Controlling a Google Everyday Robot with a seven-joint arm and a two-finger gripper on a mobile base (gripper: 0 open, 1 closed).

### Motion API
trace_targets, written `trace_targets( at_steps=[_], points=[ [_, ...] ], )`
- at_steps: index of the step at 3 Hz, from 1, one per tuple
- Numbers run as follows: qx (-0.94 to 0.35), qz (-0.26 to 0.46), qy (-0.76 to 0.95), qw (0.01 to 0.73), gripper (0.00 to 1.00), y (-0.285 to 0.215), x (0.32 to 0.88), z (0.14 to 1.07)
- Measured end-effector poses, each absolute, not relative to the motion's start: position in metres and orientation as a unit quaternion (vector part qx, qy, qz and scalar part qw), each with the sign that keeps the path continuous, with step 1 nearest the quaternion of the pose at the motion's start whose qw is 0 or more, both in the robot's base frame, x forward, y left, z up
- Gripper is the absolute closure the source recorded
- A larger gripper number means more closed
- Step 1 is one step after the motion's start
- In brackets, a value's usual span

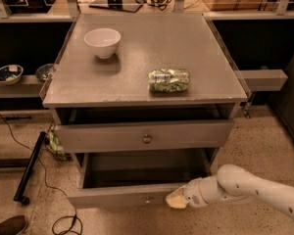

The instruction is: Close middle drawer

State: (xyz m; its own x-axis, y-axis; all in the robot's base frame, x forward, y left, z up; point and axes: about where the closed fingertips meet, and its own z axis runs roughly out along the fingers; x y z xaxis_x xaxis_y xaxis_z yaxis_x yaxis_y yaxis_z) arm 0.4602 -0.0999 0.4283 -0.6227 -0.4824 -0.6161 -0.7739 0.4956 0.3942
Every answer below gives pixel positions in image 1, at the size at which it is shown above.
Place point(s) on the grey drawer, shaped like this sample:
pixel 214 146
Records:
pixel 135 129
pixel 136 178

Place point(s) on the grey wooden drawer cabinet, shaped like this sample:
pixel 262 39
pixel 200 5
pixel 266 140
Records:
pixel 178 41

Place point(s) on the black metal bar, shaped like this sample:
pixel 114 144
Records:
pixel 20 193

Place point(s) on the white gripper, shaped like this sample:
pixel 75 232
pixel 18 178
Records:
pixel 193 193

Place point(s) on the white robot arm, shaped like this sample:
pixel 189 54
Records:
pixel 232 184

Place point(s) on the white bowl with items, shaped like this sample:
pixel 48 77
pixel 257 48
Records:
pixel 10 74

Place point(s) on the green chip bag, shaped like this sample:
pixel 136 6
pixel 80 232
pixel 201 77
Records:
pixel 168 80

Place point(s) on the grey shelf beam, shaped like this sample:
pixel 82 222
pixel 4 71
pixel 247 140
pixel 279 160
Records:
pixel 264 80

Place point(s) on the black monitor stand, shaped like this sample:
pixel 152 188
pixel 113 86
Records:
pixel 130 6

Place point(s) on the grey top drawer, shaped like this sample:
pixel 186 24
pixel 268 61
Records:
pixel 135 129

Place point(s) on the dark small bowl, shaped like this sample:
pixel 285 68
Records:
pixel 43 72

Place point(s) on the green bag on floor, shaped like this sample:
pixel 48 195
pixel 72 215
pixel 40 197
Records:
pixel 55 147

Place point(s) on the brown shoe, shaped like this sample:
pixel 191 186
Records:
pixel 15 225

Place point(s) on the white ceramic bowl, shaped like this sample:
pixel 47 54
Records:
pixel 104 42

